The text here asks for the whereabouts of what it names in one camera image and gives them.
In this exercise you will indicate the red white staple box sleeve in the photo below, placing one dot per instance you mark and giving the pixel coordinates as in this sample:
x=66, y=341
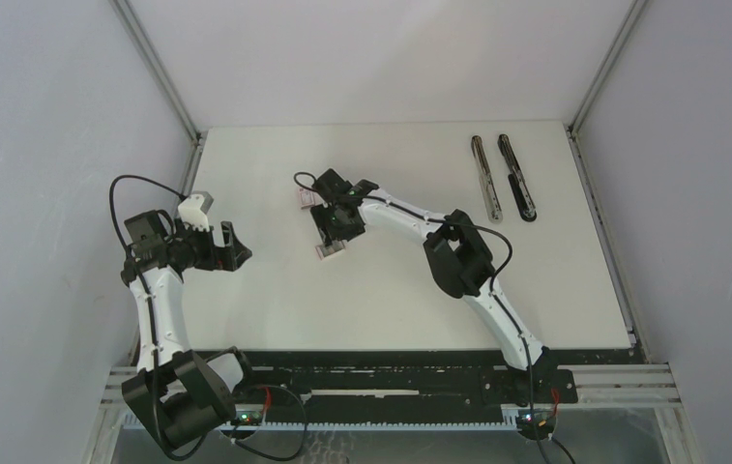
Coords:
x=306, y=198

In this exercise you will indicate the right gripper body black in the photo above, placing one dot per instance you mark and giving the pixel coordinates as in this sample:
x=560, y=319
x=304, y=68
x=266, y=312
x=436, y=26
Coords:
x=332, y=227

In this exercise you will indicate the right controller board with wires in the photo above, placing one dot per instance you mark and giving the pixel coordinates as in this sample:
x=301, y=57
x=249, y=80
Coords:
x=538, y=426

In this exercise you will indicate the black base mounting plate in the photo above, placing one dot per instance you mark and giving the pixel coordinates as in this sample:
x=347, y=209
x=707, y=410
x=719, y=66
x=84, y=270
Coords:
x=404, y=387

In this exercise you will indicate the black stapler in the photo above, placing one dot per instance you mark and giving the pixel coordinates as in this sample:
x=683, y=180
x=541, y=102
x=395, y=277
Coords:
x=522, y=197

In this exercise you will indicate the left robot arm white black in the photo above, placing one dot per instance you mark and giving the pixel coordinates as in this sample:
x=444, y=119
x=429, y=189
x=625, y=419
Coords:
x=178, y=395

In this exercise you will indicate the left controller board with wires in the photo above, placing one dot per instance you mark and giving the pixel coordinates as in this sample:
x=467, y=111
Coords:
x=257, y=419

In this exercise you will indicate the staple box tray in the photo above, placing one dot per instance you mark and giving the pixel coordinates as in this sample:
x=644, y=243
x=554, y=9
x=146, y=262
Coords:
x=327, y=251

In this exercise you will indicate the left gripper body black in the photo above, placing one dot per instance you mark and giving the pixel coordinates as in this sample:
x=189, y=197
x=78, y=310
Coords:
x=196, y=247

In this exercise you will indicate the silver black staple remover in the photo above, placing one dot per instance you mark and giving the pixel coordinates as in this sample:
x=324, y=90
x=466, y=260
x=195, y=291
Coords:
x=490, y=197

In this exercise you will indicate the controller board with wires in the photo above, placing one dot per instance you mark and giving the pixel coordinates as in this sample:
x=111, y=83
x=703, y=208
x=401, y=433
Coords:
x=257, y=419
x=538, y=426

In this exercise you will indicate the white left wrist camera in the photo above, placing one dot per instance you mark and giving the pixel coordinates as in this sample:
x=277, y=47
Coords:
x=193, y=211

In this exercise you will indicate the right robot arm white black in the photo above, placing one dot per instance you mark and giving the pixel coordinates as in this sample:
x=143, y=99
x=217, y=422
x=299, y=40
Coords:
x=459, y=259

